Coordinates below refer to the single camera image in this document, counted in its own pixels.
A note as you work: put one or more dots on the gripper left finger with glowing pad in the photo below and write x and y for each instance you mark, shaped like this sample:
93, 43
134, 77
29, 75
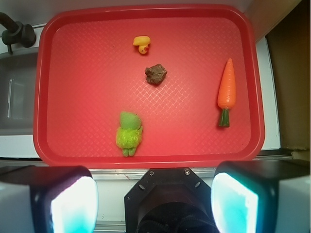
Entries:
47, 199

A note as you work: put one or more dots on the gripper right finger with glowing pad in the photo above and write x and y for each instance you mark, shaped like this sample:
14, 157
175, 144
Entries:
262, 196

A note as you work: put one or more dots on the orange plastic carrot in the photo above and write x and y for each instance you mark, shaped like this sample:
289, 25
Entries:
227, 93

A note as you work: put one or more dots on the green plush frog toy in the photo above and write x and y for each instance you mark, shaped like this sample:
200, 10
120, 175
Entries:
129, 133

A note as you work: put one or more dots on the stainless steel sink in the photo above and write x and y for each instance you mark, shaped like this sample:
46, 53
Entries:
17, 93

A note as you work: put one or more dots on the red plastic tray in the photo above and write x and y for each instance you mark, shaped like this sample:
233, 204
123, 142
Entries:
88, 72

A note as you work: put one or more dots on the brown rock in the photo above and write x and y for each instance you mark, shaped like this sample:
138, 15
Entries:
155, 74

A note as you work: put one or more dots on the dark metal faucet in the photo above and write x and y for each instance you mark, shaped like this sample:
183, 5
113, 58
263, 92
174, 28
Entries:
16, 33

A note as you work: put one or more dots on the yellow rubber duck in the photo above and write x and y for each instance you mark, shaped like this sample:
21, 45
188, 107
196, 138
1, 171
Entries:
142, 42

